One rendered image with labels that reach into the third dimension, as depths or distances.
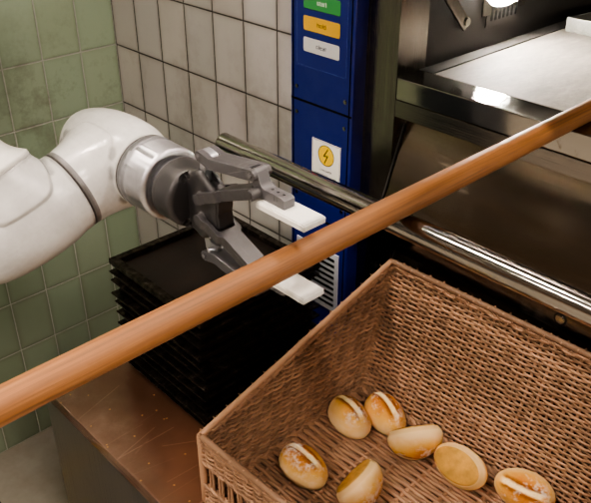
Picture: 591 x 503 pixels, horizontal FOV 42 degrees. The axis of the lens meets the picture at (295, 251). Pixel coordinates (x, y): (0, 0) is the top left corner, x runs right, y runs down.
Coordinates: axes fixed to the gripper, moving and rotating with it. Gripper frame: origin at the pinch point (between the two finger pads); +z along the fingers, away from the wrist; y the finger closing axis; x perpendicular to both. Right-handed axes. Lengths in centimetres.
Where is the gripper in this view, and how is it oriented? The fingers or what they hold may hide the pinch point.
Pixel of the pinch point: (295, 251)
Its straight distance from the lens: 77.1
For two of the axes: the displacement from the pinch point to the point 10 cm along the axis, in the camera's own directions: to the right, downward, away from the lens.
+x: -7.3, 3.5, -5.9
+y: 0.0, 8.6, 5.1
